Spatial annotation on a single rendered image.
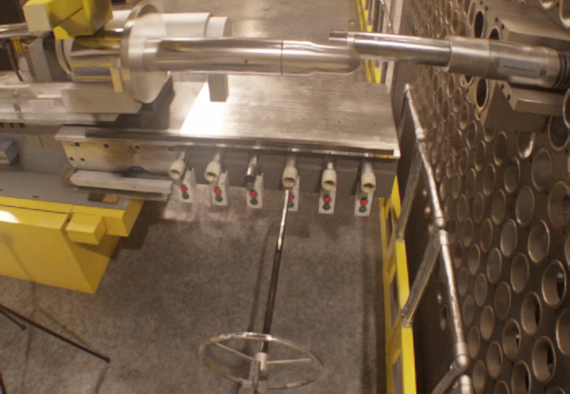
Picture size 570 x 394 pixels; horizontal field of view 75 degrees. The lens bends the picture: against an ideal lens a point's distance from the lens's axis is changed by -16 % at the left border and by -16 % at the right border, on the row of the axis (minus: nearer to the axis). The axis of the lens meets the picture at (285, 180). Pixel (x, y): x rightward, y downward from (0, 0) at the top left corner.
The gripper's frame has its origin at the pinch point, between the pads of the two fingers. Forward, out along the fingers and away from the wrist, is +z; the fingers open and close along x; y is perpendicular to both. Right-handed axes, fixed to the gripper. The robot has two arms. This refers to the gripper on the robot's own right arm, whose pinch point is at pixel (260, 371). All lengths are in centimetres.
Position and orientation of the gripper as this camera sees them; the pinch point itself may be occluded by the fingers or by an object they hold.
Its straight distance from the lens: 135.3
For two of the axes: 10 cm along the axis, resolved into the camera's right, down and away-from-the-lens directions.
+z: 1.1, -6.5, 7.5
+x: 3.7, 7.2, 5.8
